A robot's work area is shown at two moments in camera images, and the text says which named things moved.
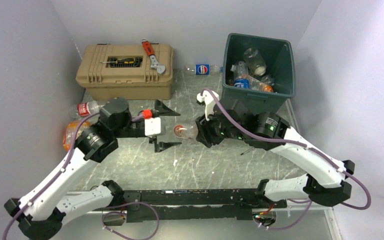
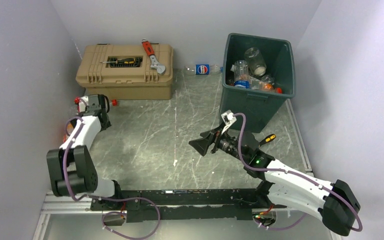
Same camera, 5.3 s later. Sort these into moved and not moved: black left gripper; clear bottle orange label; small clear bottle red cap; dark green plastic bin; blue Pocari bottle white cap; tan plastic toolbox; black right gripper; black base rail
Moved: small clear bottle red cap; black left gripper; black right gripper
Not moved: blue Pocari bottle white cap; clear bottle orange label; black base rail; dark green plastic bin; tan plastic toolbox
